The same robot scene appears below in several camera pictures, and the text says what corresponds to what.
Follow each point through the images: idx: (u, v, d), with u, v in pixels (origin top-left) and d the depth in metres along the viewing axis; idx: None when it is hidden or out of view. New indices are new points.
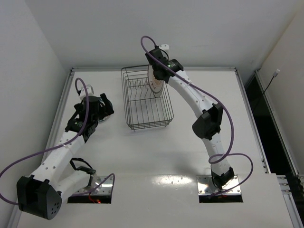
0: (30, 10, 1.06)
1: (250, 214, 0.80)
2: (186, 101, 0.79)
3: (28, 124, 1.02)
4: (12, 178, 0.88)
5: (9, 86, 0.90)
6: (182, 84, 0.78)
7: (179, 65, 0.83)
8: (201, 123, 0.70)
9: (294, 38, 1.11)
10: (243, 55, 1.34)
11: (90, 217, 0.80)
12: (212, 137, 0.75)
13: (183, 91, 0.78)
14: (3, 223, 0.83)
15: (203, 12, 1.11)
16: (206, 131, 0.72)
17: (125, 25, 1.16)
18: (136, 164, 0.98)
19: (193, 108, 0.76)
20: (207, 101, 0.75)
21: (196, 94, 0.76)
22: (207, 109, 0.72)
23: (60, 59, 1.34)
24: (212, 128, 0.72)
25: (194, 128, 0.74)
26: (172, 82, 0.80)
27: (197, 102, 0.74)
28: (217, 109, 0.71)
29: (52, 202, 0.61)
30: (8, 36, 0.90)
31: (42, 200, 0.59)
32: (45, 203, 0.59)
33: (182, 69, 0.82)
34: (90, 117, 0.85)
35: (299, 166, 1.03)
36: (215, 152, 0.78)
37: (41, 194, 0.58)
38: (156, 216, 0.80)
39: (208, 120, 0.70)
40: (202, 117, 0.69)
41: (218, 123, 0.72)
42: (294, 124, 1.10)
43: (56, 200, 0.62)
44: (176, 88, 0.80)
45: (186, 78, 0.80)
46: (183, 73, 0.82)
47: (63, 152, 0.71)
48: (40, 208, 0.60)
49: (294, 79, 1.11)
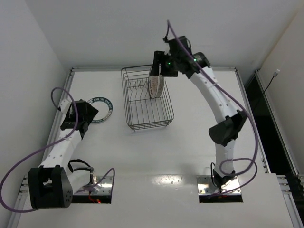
0: (30, 8, 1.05)
1: (251, 213, 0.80)
2: (208, 102, 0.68)
3: (28, 124, 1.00)
4: (13, 175, 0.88)
5: (9, 85, 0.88)
6: (207, 83, 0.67)
7: (205, 60, 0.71)
8: (222, 130, 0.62)
9: (294, 39, 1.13)
10: (242, 55, 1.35)
11: (91, 218, 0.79)
12: (226, 143, 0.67)
13: (205, 91, 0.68)
14: (3, 223, 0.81)
15: (204, 12, 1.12)
16: (225, 139, 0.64)
17: (126, 24, 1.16)
18: (137, 164, 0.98)
19: (214, 111, 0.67)
20: (232, 107, 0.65)
21: (220, 97, 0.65)
22: (230, 116, 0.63)
23: (59, 59, 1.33)
24: (230, 135, 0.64)
25: (212, 135, 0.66)
26: (195, 79, 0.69)
27: (221, 106, 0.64)
28: (241, 117, 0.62)
29: (66, 188, 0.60)
30: (8, 35, 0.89)
31: (57, 185, 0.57)
32: (61, 188, 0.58)
33: (209, 65, 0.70)
34: (80, 117, 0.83)
35: (300, 167, 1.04)
36: (227, 156, 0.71)
37: (55, 179, 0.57)
38: (158, 217, 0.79)
39: (231, 128, 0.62)
40: (224, 123, 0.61)
41: (238, 130, 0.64)
42: (293, 125, 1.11)
43: (68, 187, 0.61)
44: (199, 86, 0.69)
45: (212, 77, 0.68)
46: (210, 70, 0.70)
47: (65, 144, 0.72)
48: (55, 196, 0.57)
49: (293, 80, 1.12)
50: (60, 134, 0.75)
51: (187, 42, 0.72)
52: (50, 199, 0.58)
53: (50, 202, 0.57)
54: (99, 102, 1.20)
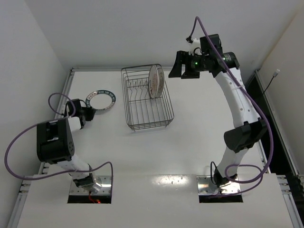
0: (30, 9, 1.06)
1: (251, 214, 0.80)
2: (229, 104, 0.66)
3: (28, 124, 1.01)
4: (12, 175, 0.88)
5: (9, 86, 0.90)
6: (232, 84, 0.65)
7: (235, 61, 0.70)
8: (238, 136, 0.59)
9: (294, 38, 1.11)
10: (243, 55, 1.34)
11: (90, 217, 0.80)
12: (239, 151, 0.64)
13: (228, 92, 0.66)
14: (3, 223, 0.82)
15: (203, 12, 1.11)
16: (239, 145, 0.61)
17: (125, 24, 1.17)
18: (135, 164, 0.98)
19: (233, 114, 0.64)
20: (253, 113, 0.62)
21: (242, 101, 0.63)
22: (250, 122, 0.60)
23: (60, 60, 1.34)
24: (246, 143, 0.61)
25: (229, 138, 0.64)
26: (221, 78, 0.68)
27: (242, 110, 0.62)
28: (261, 125, 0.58)
29: (70, 138, 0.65)
30: (9, 36, 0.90)
31: (61, 129, 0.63)
32: (65, 132, 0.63)
33: (237, 66, 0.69)
34: (77, 112, 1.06)
35: (300, 166, 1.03)
36: (233, 161, 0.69)
37: (61, 123, 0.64)
38: (156, 217, 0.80)
39: (247, 135, 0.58)
40: (242, 129, 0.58)
41: (255, 140, 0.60)
42: (294, 124, 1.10)
43: (71, 139, 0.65)
44: (223, 86, 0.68)
45: (238, 80, 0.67)
46: (237, 72, 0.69)
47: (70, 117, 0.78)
48: (58, 141, 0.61)
49: (294, 79, 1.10)
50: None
51: (219, 41, 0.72)
52: (56, 143, 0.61)
53: (54, 145, 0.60)
54: (102, 95, 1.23)
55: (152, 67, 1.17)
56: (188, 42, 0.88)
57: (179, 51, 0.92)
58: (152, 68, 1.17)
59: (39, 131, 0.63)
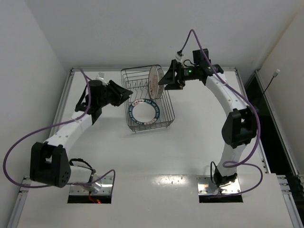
0: (30, 9, 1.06)
1: (251, 214, 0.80)
2: (220, 102, 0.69)
3: (28, 124, 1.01)
4: (12, 175, 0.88)
5: (9, 86, 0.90)
6: (218, 83, 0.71)
7: (220, 68, 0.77)
8: (230, 123, 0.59)
9: (294, 38, 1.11)
10: (243, 54, 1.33)
11: (89, 217, 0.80)
12: (237, 146, 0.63)
13: (216, 91, 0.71)
14: (3, 223, 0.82)
15: (204, 12, 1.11)
16: (234, 136, 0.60)
17: (125, 24, 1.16)
18: (135, 164, 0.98)
19: (225, 109, 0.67)
20: (242, 103, 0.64)
21: (230, 94, 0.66)
22: (239, 109, 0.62)
23: (60, 60, 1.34)
24: (243, 137, 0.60)
25: (224, 131, 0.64)
26: (208, 81, 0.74)
27: (230, 101, 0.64)
28: (250, 113, 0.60)
29: (64, 168, 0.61)
30: (9, 36, 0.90)
31: (55, 166, 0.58)
32: (58, 168, 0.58)
33: (222, 71, 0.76)
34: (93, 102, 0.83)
35: (300, 166, 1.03)
36: (232, 158, 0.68)
37: (55, 157, 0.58)
38: (156, 217, 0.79)
39: (239, 121, 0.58)
40: (232, 115, 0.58)
41: (251, 131, 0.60)
42: (294, 124, 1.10)
43: (66, 168, 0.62)
44: (212, 88, 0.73)
45: (224, 80, 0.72)
46: (223, 76, 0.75)
47: (73, 127, 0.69)
48: (51, 175, 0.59)
49: (294, 79, 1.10)
50: (75, 114, 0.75)
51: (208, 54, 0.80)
52: (48, 175, 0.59)
53: (47, 177, 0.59)
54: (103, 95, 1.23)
55: (152, 68, 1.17)
56: (177, 55, 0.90)
57: (173, 59, 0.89)
58: (152, 69, 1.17)
59: (33, 154, 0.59)
